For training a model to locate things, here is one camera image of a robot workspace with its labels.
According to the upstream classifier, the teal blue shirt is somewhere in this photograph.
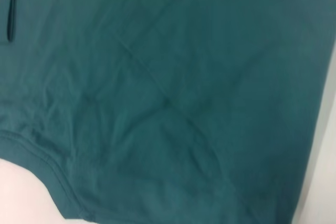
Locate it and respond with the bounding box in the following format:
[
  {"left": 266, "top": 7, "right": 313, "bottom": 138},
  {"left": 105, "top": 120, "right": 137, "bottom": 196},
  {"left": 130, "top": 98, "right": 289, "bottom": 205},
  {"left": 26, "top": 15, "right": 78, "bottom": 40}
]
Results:
[{"left": 0, "top": 0, "right": 336, "bottom": 224}]

